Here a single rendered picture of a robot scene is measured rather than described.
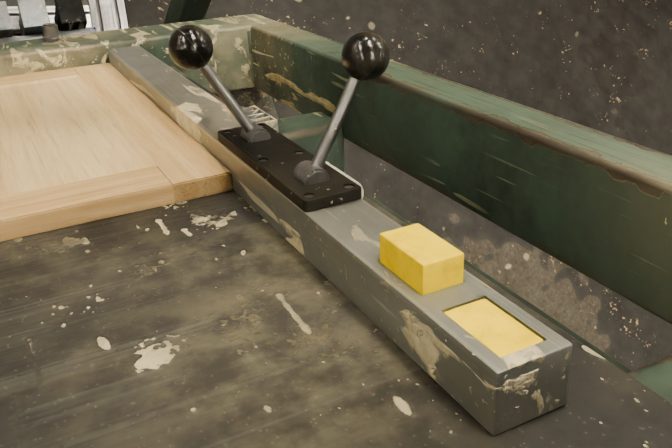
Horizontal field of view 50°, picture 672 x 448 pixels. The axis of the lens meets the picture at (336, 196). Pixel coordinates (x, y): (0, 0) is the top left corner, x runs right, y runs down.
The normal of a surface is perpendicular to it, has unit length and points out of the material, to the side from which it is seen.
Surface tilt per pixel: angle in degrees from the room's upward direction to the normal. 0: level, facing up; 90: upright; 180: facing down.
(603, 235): 90
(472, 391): 90
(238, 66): 35
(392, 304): 90
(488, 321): 55
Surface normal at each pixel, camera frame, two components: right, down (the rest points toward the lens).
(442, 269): 0.47, 0.33
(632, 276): -0.88, 0.22
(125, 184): -0.04, -0.92
